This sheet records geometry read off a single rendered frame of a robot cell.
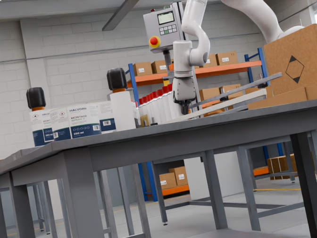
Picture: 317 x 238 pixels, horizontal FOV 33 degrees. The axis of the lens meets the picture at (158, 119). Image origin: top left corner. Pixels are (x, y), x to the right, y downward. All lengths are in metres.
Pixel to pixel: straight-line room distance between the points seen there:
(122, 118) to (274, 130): 1.04
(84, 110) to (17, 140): 7.88
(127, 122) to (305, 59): 0.81
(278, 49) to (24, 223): 1.20
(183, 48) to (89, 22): 8.38
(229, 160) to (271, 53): 6.11
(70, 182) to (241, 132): 0.47
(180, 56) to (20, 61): 8.05
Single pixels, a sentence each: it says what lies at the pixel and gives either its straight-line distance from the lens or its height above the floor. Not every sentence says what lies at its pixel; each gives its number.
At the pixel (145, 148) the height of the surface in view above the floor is 0.78.
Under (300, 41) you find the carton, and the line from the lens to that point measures 2.09.
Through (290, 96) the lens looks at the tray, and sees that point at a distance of 1.60.
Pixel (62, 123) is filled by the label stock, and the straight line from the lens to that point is 2.23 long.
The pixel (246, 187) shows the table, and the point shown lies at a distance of 4.21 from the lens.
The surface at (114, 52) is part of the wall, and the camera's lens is 10.69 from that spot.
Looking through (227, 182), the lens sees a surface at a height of 0.20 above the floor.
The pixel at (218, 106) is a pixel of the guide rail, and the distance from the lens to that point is 2.12.
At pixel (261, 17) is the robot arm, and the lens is 2.63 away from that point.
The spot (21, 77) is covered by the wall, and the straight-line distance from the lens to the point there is 10.27.
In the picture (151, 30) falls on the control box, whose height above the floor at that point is 1.38.
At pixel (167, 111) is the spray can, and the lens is 2.60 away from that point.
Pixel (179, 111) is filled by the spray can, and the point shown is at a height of 0.94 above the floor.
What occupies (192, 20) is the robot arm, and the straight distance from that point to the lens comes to 2.47.
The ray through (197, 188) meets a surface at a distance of 8.46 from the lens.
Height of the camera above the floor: 0.75
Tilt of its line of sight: 4 degrees up
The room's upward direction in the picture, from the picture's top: 11 degrees counter-clockwise
